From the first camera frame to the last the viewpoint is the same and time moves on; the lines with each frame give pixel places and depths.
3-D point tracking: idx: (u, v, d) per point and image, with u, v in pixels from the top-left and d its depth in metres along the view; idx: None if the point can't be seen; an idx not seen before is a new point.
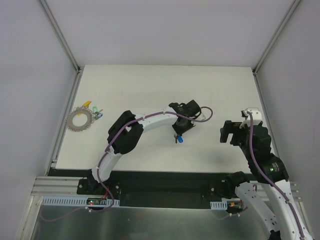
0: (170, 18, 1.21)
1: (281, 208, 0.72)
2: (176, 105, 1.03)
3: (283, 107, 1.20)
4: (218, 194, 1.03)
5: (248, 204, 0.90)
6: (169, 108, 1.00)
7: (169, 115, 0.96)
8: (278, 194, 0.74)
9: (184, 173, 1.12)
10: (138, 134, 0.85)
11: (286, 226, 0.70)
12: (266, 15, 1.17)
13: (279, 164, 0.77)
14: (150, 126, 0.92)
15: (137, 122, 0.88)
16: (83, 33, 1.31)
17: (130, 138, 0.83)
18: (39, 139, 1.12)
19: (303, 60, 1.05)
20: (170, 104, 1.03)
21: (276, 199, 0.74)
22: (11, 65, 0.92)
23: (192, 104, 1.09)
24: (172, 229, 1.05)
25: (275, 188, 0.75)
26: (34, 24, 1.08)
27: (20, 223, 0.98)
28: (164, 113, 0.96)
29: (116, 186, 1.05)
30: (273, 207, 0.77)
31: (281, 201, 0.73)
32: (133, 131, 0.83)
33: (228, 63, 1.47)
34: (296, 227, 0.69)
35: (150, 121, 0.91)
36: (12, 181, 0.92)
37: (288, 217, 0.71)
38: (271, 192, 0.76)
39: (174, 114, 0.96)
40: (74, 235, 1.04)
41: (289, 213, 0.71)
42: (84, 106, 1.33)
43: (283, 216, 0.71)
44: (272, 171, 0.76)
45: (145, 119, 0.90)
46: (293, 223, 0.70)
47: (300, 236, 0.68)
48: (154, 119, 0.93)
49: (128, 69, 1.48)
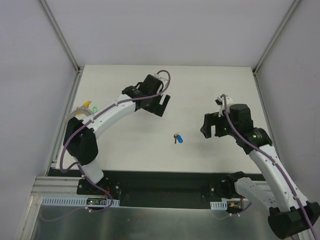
0: (170, 18, 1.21)
1: (270, 170, 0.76)
2: (130, 90, 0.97)
3: (283, 107, 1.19)
4: (218, 194, 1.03)
5: (248, 196, 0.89)
6: (121, 96, 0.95)
7: (123, 105, 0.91)
8: (264, 158, 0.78)
9: (183, 173, 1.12)
10: (92, 140, 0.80)
11: (279, 188, 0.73)
12: (266, 15, 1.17)
13: (260, 132, 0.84)
14: (105, 124, 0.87)
15: (86, 127, 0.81)
16: (83, 33, 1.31)
17: (83, 147, 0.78)
18: (38, 139, 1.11)
19: (303, 60, 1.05)
20: (123, 91, 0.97)
21: (263, 163, 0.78)
22: (12, 65, 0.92)
23: (149, 81, 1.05)
24: (172, 229, 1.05)
25: (260, 152, 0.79)
26: (34, 24, 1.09)
27: (20, 223, 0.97)
28: (117, 104, 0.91)
29: (116, 186, 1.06)
30: (262, 172, 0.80)
31: (268, 164, 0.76)
32: (84, 139, 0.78)
33: (228, 63, 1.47)
34: (287, 187, 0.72)
35: (101, 120, 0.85)
36: (12, 181, 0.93)
37: (279, 178, 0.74)
38: (258, 157, 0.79)
39: (128, 102, 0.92)
40: (74, 235, 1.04)
41: (278, 175, 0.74)
42: (84, 106, 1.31)
43: (274, 179, 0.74)
44: (255, 138, 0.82)
45: (95, 120, 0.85)
46: (284, 184, 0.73)
47: (293, 196, 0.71)
48: (108, 115, 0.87)
49: (128, 69, 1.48)
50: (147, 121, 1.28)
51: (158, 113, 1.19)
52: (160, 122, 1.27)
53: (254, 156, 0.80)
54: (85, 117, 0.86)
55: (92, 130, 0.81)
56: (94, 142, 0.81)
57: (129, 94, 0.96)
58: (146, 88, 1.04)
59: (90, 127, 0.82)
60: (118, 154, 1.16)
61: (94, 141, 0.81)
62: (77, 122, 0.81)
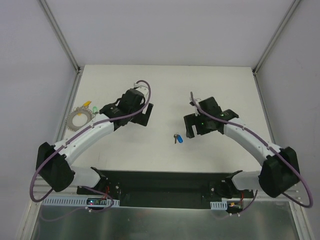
0: (170, 18, 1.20)
1: (242, 135, 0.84)
2: (108, 108, 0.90)
3: (283, 107, 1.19)
4: (218, 194, 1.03)
5: (245, 183, 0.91)
6: (99, 116, 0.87)
7: (100, 126, 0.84)
8: (234, 127, 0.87)
9: (183, 173, 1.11)
10: (64, 167, 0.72)
11: (253, 146, 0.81)
12: (266, 15, 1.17)
13: (227, 111, 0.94)
14: (80, 148, 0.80)
15: (58, 153, 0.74)
16: (83, 33, 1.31)
17: (54, 175, 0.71)
18: (38, 139, 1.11)
19: (302, 60, 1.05)
20: (100, 111, 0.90)
21: (235, 132, 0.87)
22: (12, 65, 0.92)
23: (128, 97, 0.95)
24: (172, 229, 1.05)
25: (229, 124, 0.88)
26: (34, 24, 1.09)
27: (20, 223, 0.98)
28: (93, 125, 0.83)
29: (116, 186, 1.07)
30: (238, 140, 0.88)
31: (238, 130, 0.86)
32: (55, 166, 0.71)
33: (228, 63, 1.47)
34: (259, 142, 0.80)
35: (74, 144, 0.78)
36: (11, 181, 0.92)
37: (251, 139, 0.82)
38: (230, 129, 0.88)
39: (105, 123, 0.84)
40: (74, 235, 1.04)
41: (249, 136, 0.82)
42: (84, 106, 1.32)
43: (246, 140, 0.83)
44: (223, 116, 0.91)
45: (68, 145, 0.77)
46: (256, 141, 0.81)
47: (266, 146, 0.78)
48: (81, 140, 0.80)
49: (128, 69, 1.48)
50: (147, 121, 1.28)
51: (143, 124, 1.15)
52: (160, 122, 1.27)
53: (227, 130, 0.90)
54: (57, 141, 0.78)
55: (64, 156, 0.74)
56: (67, 168, 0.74)
57: (107, 114, 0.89)
58: (126, 104, 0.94)
59: (62, 153, 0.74)
60: (118, 154, 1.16)
61: (66, 167, 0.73)
62: (48, 148, 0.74)
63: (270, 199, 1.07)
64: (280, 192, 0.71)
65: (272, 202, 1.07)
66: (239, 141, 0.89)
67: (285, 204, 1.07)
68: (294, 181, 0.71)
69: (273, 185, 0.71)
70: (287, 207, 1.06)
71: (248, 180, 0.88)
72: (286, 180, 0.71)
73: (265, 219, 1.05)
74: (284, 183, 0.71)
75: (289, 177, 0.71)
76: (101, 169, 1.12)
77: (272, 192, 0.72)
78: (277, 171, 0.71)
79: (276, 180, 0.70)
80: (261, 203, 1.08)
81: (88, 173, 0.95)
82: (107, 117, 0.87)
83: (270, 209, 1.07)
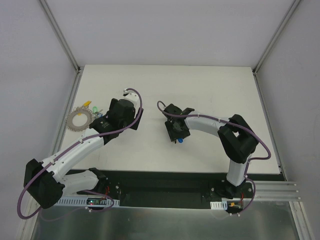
0: (170, 17, 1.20)
1: (200, 122, 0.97)
2: (97, 123, 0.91)
3: (284, 107, 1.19)
4: (218, 194, 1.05)
5: (233, 171, 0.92)
6: (88, 131, 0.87)
7: (89, 141, 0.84)
8: (192, 118, 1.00)
9: (183, 173, 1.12)
10: (52, 184, 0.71)
11: (210, 126, 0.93)
12: (266, 15, 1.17)
13: (185, 110, 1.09)
14: (70, 163, 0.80)
15: (46, 171, 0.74)
16: (83, 33, 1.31)
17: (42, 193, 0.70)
18: (38, 140, 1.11)
19: (303, 60, 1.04)
20: (89, 125, 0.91)
21: (195, 122, 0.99)
22: (12, 65, 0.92)
23: (116, 108, 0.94)
24: (173, 229, 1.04)
25: (188, 117, 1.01)
26: (34, 24, 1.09)
27: (20, 223, 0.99)
28: (82, 141, 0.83)
29: (117, 186, 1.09)
30: (201, 128, 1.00)
31: (195, 119, 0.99)
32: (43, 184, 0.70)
33: (228, 64, 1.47)
34: (212, 120, 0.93)
35: (63, 161, 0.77)
36: (11, 181, 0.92)
37: (206, 121, 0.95)
38: (190, 122, 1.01)
39: (94, 138, 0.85)
40: (74, 235, 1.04)
41: (204, 119, 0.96)
42: (84, 106, 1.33)
43: (203, 123, 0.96)
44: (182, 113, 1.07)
45: (56, 162, 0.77)
46: (209, 120, 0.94)
47: (218, 121, 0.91)
48: (71, 155, 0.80)
49: (128, 69, 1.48)
50: (147, 121, 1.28)
51: (133, 127, 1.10)
52: (160, 122, 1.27)
53: (189, 124, 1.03)
54: (45, 159, 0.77)
55: (52, 174, 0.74)
56: (55, 185, 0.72)
57: (97, 128, 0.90)
58: (115, 117, 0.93)
59: (50, 171, 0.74)
60: (119, 154, 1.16)
61: (55, 184, 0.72)
62: (35, 165, 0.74)
63: (269, 199, 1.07)
64: (244, 155, 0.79)
65: (272, 202, 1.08)
66: (201, 129, 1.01)
67: (285, 204, 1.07)
68: (252, 141, 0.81)
69: (235, 150, 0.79)
70: (287, 207, 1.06)
71: (234, 165, 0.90)
72: (245, 143, 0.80)
73: (265, 219, 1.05)
74: (244, 145, 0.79)
75: (246, 140, 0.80)
76: (101, 168, 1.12)
77: (238, 158, 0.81)
78: (233, 137, 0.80)
79: (235, 145, 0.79)
80: (261, 203, 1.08)
81: (84, 177, 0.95)
82: (97, 132, 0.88)
83: (270, 209, 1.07)
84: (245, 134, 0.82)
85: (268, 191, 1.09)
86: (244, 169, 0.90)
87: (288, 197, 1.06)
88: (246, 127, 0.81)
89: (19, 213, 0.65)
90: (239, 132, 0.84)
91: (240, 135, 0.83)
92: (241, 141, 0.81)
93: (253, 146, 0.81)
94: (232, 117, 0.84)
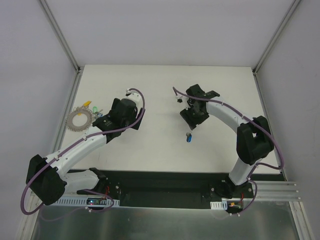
0: (170, 18, 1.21)
1: (222, 110, 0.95)
2: (101, 121, 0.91)
3: (284, 107, 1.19)
4: (218, 194, 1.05)
5: (238, 173, 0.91)
6: (92, 129, 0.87)
7: (93, 139, 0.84)
8: (215, 103, 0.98)
9: (183, 173, 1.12)
10: (56, 179, 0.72)
11: (230, 118, 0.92)
12: (265, 15, 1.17)
13: (210, 92, 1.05)
14: (72, 160, 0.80)
15: (50, 166, 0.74)
16: (83, 33, 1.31)
17: (45, 188, 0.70)
18: (38, 140, 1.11)
19: (303, 60, 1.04)
20: (92, 123, 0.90)
21: (216, 108, 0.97)
22: (12, 65, 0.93)
23: (119, 107, 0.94)
24: (173, 229, 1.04)
25: (211, 102, 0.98)
26: (34, 23, 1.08)
27: (20, 223, 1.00)
28: (86, 138, 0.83)
29: (116, 186, 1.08)
30: (219, 116, 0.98)
31: (218, 106, 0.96)
32: (46, 179, 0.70)
33: (228, 64, 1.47)
34: (235, 114, 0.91)
35: (67, 157, 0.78)
36: (11, 182, 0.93)
37: (230, 112, 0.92)
38: (211, 106, 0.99)
39: (98, 135, 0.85)
40: (73, 235, 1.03)
41: (228, 110, 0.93)
42: (84, 106, 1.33)
43: (225, 113, 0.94)
44: (205, 96, 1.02)
45: (60, 158, 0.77)
46: (232, 113, 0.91)
47: (241, 116, 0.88)
48: (75, 152, 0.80)
49: (128, 69, 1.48)
50: (147, 122, 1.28)
51: (135, 128, 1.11)
52: (160, 122, 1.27)
53: (209, 108, 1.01)
54: (49, 154, 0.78)
55: (56, 169, 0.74)
56: (59, 181, 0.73)
57: (99, 127, 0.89)
58: (118, 116, 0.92)
59: (54, 166, 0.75)
60: (119, 154, 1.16)
61: (58, 180, 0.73)
62: (39, 160, 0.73)
63: (269, 199, 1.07)
64: (254, 157, 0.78)
65: (272, 202, 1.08)
66: (219, 116, 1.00)
67: (285, 203, 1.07)
68: (266, 146, 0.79)
69: (246, 149, 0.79)
70: (287, 207, 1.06)
71: (240, 167, 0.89)
72: (259, 145, 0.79)
73: (265, 219, 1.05)
74: (257, 148, 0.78)
75: (262, 144, 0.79)
76: (101, 169, 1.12)
77: (247, 157, 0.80)
78: (250, 136, 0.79)
79: (249, 145, 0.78)
80: (261, 203, 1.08)
81: (86, 176, 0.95)
82: (100, 130, 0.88)
83: (270, 209, 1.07)
84: (262, 138, 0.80)
85: (268, 191, 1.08)
86: (248, 173, 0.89)
87: (288, 197, 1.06)
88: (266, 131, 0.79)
89: (22, 208, 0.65)
90: (258, 133, 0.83)
91: (257, 136, 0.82)
92: (257, 142, 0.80)
93: (267, 151, 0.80)
94: (257, 118, 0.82)
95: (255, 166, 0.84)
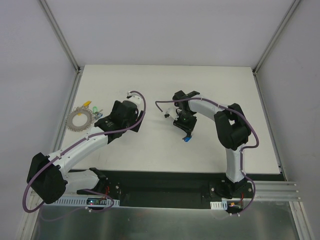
0: (170, 18, 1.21)
1: (201, 104, 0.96)
2: (102, 122, 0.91)
3: (284, 107, 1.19)
4: (218, 194, 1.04)
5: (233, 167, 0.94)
6: (93, 129, 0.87)
7: (94, 139, 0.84)
8: (194, 101, 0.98)
9: (183, 173, 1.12)
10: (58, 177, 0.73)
11: (209, 110, 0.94)
12: (265, 16, 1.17)
13: (191, 91, 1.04)
14: (74, 159, 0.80)
15: (52, 164, 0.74)
16: (83, 33, 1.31)
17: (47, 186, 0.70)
18: (38, 140, 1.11)
19: (303, 60, 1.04)
20: (95, 123, 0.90)
21: (196, 104, 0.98)
22: (12, 65, 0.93)
23: (120, 109, 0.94)
24: (173, 229, 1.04)
25: (192, 100, 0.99)
26: (34, 23, 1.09)
27: (20, 223, 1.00)
28: (88, 138, 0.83)
29: (116, 186, 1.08)
30: (202, 111, 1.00)
31: (198, 102, 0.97)
32: (48, 178, 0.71)
33: (228, 64, 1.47)
34: (212, 105, 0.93)
35: (69, 155, 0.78)
36: (11, 182, 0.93)
37: (207, 105, 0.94)
38: (193, 104, 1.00)
39: (100, 135, 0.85)
40: (74, 235, 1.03)
41: (205, 103, 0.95)
42: (84, 106, 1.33)
43: (204, 107, 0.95)
44: (188, 96, 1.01)
45: (62, 156, 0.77)
46: (209, 104, 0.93)
47: (217, 106, 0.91)
48: (76, 150, 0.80)
49: (128, 69, 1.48)
50: (147, 122, 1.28)
51: (135, 129, 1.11)
52: (160, 122, 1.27)
53: (192, 106, 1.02)
54: (51, 152, 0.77)
55: (59, 167, 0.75)
56: (60, 180, 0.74)
57: (101, 127, 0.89)
58: (119, 118, 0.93)
59: (56, 164, 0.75)
60: (119, 154, 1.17)
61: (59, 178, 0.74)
62: (42, 159, 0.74)
63: (269, 199, 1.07)
64: (233, 141, 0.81)
65: (272, 202, 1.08)
66: (201, 111, 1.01)
67: (285, 203, 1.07)
68: (244, 130, 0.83)
69: (226, 136, 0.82)
70: (287, 207, 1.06)
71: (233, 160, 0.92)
72: (237, 131, 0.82)
73: (265, 219, 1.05)
74: (236, 132, 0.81)
75: (240, 128, 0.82)
76: (101, 168, 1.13)
77: (228, 143, 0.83)
78: (226, 123, 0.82)
79: (226, 130, 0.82)
80: (261, 203, 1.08)
81: (86, 176, 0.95)
82: (102, 131, 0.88)
83: (270, 209, 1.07)
84: (239, 123, 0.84)
85: (268, 191, 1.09)
86: (239, 161, 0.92)
87: (288, 197, 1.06)
88: (240, 114, 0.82)
89: (24, 207, 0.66)
90: (235, 119, 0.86)
91: (235, 123, 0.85)
92: (234, 129, 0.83)
93: (245, 135, 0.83)
94: (230, 105, 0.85)
95: (241, 151, 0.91)
